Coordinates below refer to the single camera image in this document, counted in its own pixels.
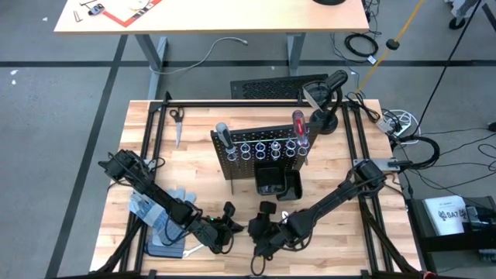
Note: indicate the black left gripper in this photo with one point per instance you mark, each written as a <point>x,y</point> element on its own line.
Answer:
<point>217,236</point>

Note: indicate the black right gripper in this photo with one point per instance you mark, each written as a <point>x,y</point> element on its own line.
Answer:
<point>265,236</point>

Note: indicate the silver combination wrench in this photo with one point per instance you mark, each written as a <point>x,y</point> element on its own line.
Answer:
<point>190,252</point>

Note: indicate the black metal pegboard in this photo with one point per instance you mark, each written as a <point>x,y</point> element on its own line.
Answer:
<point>240,170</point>

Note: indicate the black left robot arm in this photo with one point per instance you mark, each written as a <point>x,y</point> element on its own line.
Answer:
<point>162,197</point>

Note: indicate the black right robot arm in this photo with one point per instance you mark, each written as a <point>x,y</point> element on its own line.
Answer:
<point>329,197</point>

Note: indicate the deep black pegboard bin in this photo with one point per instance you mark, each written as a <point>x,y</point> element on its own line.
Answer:
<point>269,178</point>

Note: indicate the striped grey blue work glove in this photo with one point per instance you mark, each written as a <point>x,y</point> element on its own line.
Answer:
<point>166,252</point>
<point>147,211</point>

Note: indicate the black vented computer case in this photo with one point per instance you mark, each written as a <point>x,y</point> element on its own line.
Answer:
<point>271,87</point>

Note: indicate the white power strip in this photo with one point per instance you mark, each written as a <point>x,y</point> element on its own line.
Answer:
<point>387,124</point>

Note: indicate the pink tape band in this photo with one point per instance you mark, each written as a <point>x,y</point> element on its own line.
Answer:
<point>427,275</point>

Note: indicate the black equipment box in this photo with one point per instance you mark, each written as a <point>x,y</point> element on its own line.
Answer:
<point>445,248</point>

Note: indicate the white printed booklet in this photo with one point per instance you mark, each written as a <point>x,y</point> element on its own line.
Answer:
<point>445,215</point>

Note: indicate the light wooden desk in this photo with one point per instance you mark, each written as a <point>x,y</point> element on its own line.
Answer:
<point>232,15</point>

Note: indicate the white mat with orange border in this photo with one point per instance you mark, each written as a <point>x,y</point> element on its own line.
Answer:
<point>124,11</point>

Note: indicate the black round object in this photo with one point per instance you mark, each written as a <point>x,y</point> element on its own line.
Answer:
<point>329,2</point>

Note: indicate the small handheld device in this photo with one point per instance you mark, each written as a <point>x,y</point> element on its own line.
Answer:
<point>96,9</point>

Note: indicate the thin black pole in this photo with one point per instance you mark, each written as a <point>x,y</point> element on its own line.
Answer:
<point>452,58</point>

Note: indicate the hex keys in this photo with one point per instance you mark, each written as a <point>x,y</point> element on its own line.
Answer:
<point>77,17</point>

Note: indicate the chair base with caster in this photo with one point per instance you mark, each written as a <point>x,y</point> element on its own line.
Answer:
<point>457,21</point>

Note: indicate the black aluminium table frame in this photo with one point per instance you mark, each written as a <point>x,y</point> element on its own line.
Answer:
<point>201,104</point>

